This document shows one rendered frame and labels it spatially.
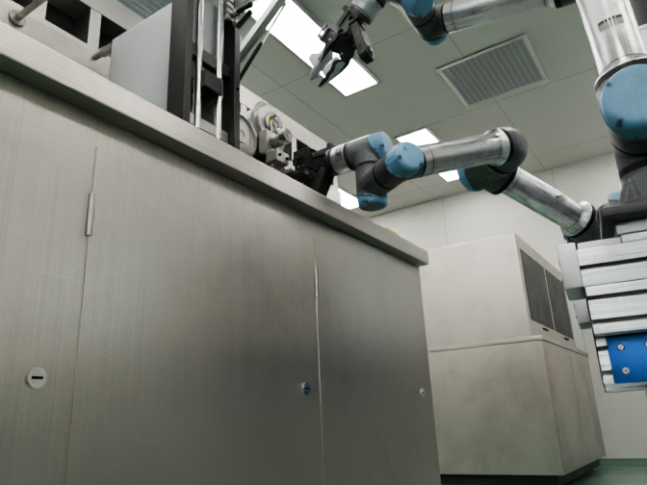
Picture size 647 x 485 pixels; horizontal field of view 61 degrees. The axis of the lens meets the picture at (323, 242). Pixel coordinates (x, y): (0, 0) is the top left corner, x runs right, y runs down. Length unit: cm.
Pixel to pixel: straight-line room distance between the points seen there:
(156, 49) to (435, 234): 512
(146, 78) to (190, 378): 82
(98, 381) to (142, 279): 14
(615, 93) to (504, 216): 496
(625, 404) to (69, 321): 520
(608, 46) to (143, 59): 101
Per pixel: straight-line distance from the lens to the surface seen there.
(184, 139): 86
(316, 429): 104
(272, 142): 148
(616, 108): 113
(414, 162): 124
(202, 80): 122
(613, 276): 116
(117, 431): 74
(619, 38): 122
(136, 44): 152
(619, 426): 561
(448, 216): 627
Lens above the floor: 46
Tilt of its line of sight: 18 degrees up
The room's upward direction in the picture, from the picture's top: 3 degrees counter-clockwise
